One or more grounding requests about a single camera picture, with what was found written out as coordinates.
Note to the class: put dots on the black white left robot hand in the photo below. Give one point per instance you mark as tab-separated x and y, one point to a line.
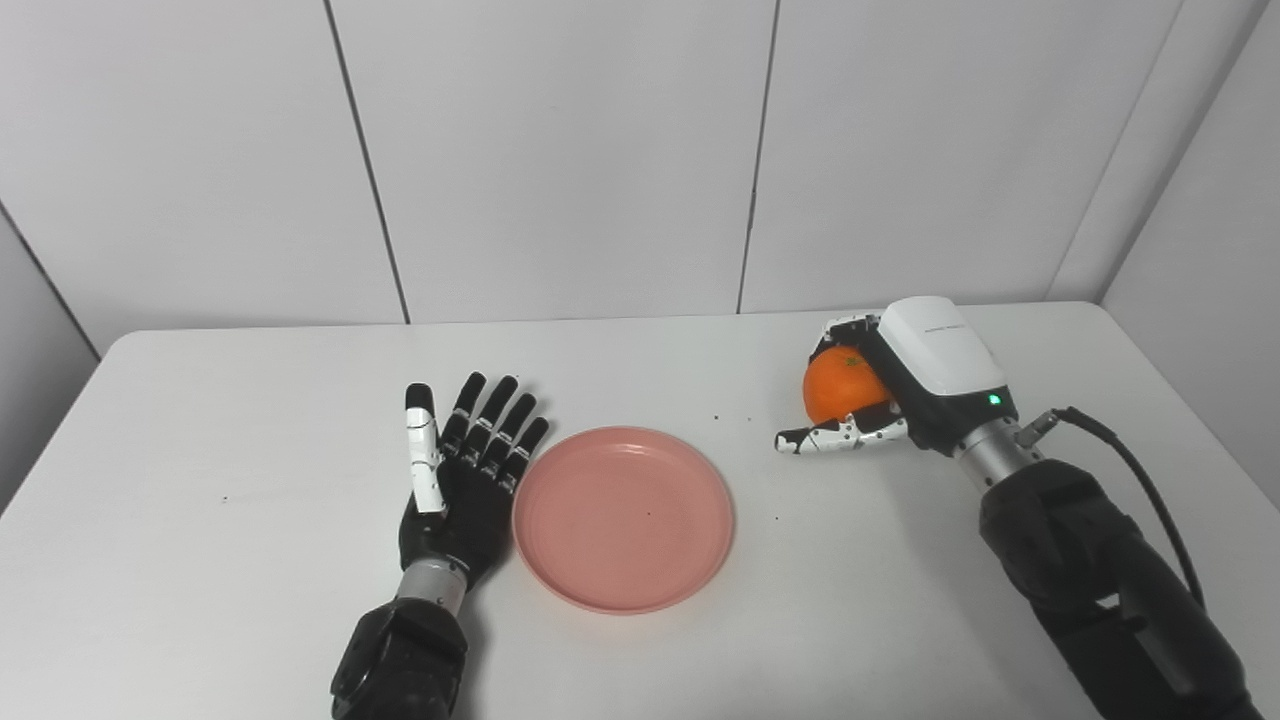
470	520

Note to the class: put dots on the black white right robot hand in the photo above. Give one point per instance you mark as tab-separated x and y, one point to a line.
940	360

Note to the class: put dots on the orange fruit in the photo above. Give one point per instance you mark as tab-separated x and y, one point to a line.
840	390

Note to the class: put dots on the pink round plate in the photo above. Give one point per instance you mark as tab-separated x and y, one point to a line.
622	520

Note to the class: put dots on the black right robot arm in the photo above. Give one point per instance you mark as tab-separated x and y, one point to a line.
1100	580

